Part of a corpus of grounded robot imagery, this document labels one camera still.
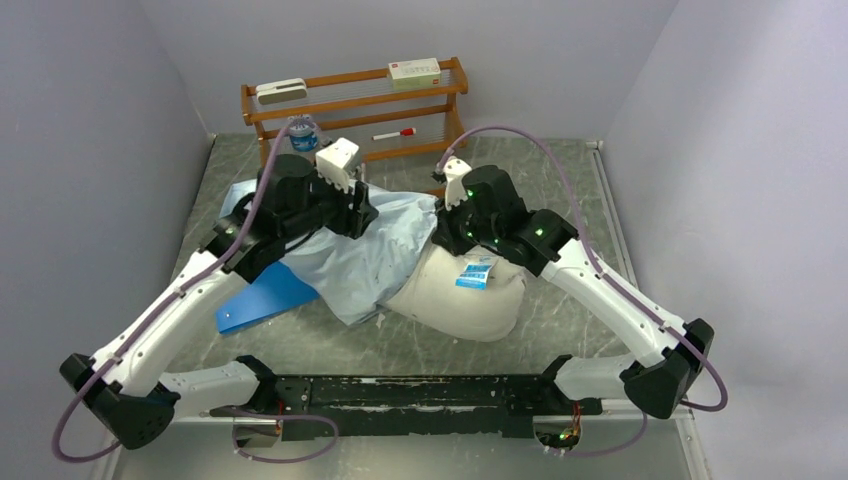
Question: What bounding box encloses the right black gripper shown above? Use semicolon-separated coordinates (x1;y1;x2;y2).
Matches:
434;188;502;256

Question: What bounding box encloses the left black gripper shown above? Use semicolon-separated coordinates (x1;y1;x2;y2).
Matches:
280;161;378;242

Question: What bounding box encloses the light blue pillowcase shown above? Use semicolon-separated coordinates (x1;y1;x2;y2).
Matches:
218;182;440;327

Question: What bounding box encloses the white pillow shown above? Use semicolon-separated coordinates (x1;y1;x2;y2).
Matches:
382;242;527;342

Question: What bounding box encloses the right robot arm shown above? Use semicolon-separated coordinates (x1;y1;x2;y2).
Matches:
433;158;714;419

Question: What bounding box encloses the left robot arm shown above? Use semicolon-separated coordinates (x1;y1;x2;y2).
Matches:
60;148;377;450

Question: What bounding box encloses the wooden shelf rack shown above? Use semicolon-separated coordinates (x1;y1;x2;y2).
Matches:
240;57;469;167

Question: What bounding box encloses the red capped white marker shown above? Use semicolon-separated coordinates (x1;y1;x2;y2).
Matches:
372;127;417;141

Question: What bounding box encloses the blue flat board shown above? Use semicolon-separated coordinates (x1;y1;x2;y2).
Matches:
215;262;319;335

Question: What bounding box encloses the white eraser block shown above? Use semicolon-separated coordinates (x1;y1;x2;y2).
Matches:
255;78;308;105

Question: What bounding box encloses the white box with red label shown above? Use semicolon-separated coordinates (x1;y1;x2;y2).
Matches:
388;58;441;91

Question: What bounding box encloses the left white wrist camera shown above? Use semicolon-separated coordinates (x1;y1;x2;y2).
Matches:
315;138;361;193

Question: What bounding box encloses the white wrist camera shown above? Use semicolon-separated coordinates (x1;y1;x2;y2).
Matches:
315;138;361;193
434;156;472;210

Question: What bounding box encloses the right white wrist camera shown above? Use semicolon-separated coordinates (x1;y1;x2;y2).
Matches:
434;156;472;210

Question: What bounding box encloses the aluminium table edge rail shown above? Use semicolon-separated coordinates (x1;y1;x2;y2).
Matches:
585;140;639;287

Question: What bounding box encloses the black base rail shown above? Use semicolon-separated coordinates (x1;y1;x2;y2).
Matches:
241;374;602;441

